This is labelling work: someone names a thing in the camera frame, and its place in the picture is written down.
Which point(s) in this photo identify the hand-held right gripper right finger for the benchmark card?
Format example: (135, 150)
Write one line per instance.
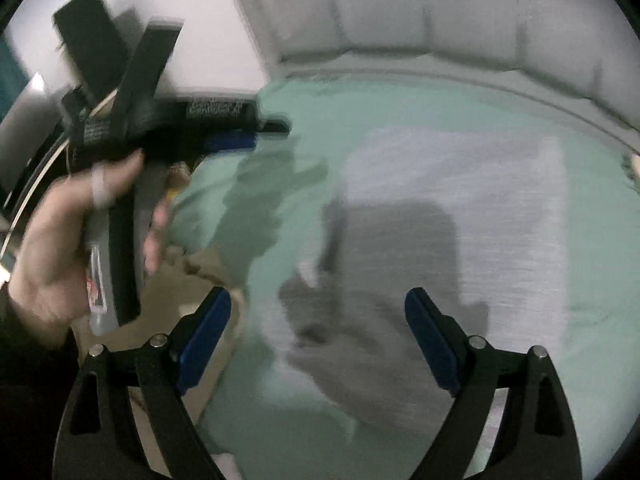
(430, 342)

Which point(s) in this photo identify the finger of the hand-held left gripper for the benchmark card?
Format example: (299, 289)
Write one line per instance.
(230, 141)

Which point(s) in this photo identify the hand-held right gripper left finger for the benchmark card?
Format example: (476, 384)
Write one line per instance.
(205, 340)

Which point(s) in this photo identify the grey printed hoodie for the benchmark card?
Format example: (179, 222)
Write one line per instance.
(450, 185)

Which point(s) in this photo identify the person's left forearm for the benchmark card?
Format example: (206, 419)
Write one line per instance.
(30, 390)

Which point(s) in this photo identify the person's left hand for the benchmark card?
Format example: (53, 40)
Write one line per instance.
(50, 255)

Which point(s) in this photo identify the grey padded headboard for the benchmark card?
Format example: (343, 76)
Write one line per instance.
(450, 10)

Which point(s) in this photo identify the round white container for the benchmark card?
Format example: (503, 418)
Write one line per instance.
(632, 165)

